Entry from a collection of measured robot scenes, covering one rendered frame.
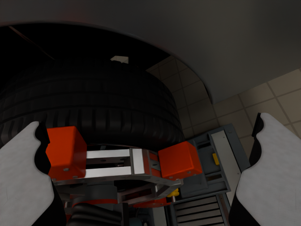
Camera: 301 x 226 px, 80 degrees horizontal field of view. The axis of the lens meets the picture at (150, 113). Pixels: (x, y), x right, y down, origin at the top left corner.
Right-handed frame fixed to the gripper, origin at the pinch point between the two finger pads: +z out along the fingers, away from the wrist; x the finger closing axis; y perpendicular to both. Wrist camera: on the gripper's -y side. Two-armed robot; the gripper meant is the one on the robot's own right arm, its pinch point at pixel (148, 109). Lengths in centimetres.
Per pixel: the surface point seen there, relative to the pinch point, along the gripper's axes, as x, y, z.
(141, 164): -3.5, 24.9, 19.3
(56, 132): -17.7, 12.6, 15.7
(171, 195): 6, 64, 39
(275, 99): 80, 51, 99
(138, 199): -9, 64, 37
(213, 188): 32, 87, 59
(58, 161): -16.0, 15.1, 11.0
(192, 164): 8.6, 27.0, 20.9
